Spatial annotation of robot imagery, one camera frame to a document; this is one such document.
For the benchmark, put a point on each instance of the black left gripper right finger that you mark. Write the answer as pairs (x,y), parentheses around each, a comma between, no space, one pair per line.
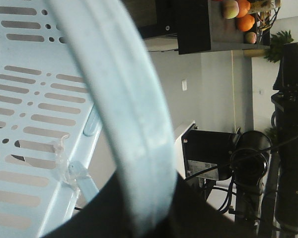
(192,217)

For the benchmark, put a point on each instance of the black robot head camera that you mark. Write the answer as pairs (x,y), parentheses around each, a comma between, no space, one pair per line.
(221,155)

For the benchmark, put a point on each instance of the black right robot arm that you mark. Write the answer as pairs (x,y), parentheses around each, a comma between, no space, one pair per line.
(286,123)

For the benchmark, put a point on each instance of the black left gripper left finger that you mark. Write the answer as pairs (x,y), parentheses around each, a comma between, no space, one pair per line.
(104,217)

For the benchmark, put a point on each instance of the light blue plastic basket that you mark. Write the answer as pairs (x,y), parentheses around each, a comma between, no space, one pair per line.
(70,69)

